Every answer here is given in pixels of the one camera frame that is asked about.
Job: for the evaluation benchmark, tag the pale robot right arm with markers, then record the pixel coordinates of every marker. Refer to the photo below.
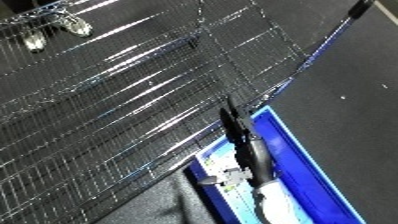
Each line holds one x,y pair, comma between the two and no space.
278,203

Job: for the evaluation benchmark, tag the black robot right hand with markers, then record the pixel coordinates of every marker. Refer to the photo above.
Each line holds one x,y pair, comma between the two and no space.
254,156

